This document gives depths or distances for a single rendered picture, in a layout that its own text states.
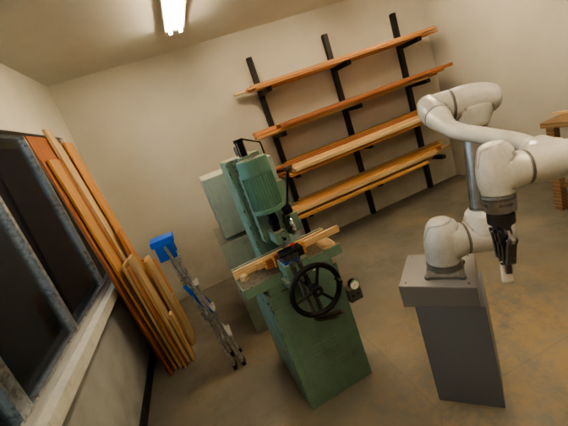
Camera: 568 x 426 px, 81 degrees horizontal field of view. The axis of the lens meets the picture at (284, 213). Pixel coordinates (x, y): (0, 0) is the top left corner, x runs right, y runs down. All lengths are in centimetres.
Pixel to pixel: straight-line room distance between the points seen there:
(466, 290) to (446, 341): 32
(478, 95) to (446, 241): 63
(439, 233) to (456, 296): 29
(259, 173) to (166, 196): 245
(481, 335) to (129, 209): 352
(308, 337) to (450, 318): 76
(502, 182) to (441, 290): 75
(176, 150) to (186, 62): 98
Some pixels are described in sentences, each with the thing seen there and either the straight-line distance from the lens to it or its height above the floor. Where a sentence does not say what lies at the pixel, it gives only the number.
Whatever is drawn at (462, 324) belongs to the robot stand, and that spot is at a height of 50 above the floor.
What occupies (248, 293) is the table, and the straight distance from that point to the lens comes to 179.
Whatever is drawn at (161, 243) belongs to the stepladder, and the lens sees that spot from 243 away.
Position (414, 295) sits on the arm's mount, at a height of 67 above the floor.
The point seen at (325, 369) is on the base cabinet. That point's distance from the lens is 219.
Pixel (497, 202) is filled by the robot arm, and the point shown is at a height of 123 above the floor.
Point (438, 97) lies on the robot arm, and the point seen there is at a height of 152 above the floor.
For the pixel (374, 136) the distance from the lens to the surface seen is 423.
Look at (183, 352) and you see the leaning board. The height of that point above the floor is 12.
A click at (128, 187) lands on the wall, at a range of 411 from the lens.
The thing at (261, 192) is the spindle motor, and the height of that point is 133.
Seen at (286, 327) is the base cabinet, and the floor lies 59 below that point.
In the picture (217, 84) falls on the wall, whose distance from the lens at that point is 416.
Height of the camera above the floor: 165
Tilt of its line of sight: 15 degrees down
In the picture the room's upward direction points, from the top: 20 degrees counter-clockwise
